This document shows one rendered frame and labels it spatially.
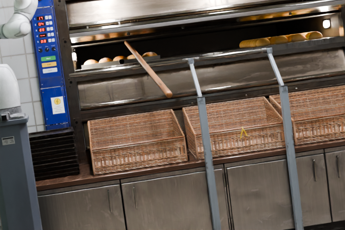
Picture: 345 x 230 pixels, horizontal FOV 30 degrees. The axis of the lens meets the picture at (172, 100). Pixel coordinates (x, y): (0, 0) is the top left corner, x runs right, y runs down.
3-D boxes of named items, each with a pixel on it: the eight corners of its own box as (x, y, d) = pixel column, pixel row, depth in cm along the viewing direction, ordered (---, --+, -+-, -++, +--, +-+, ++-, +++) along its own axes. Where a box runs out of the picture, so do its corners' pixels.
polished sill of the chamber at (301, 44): (75, 76, 418) (74, 70, 417) (341, 41, 437) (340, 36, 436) (75, 77, 412) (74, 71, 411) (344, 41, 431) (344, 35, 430)
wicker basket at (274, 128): (186, 149, 421) (180, 107, 419) (269, 137, 427) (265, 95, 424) (196, 160, 373) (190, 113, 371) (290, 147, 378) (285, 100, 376)
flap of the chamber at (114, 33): (69, 37, 395) (71, 43, 415) (348, 3, 414) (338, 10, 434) (69, 34, 395) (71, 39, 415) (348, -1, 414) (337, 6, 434)
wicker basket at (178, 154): (92, 163, 415) (86, 120, 412) (178, 150, 421) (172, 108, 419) (92, 176, 366) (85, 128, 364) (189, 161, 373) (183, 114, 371)
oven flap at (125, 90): (80, 111, 413) (77, 81, 418) (348, 74, 432) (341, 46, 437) (80, 109, 409) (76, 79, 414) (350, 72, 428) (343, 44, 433)
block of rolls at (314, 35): (238, 48, 499) (237, 41, 498) (298, 40, 504) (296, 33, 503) (257, 46, 439) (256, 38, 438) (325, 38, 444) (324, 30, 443)
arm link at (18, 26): (12, 43, 369) (21, 25, 375) (29, 40, 360) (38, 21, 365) (-2, 32, 362) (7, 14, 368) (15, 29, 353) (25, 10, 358)
